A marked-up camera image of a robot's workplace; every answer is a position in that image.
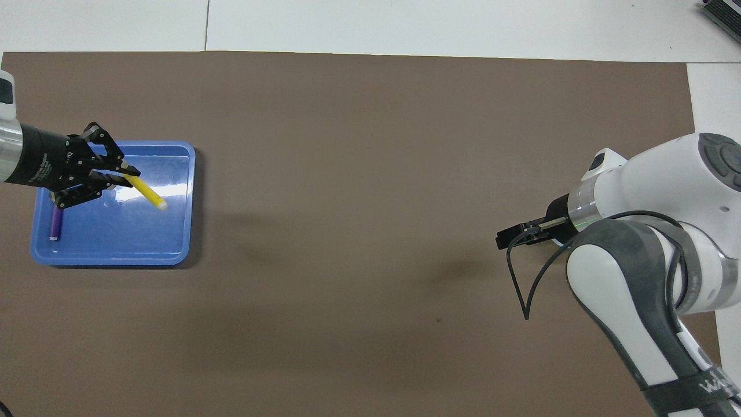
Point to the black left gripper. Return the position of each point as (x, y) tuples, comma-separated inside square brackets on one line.
[(40, 159)]

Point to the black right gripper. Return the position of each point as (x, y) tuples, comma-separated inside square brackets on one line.
[(558, 205)]

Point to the yellow pen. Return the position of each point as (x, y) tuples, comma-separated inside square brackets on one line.
[(147, 194)]

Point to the purple pen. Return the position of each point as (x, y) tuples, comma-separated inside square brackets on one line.
[(55, 223)]

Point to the blue plastic tray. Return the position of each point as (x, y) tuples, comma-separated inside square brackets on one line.
[(145, 237)]

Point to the brown table mat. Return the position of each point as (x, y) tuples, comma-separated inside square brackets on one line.
[(347, 174)]

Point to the dark ribbed device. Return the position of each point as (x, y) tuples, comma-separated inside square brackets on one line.
[(723, 11)]

